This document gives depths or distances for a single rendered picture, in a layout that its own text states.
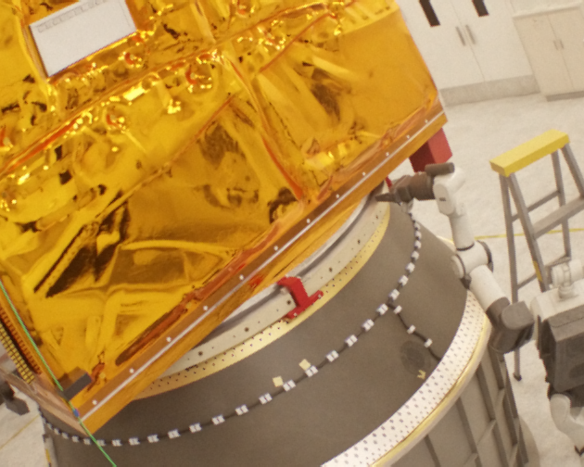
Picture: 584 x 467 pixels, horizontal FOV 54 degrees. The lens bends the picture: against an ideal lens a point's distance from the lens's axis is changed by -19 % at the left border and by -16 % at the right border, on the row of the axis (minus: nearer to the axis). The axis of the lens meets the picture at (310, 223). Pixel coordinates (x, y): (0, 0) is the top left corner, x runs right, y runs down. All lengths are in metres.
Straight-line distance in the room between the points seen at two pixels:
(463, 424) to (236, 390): 0.83
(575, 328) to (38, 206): 1.52
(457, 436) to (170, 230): 1.23
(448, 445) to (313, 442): 0.53
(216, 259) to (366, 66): 0.92
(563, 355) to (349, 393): 0.68
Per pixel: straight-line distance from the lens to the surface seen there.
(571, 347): 1.94
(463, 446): 2.37
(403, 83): 2.50
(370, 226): 2.19
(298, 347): 1.98
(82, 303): 1.58
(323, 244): 2.06
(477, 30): 9.57
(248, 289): 1.93
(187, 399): 1.98
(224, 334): 1.89
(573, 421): 2.34
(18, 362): 1.65
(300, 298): 1.94
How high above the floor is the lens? 2.48
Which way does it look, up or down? 19 degrees down
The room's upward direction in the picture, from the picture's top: 24 degrees counter-clockwise
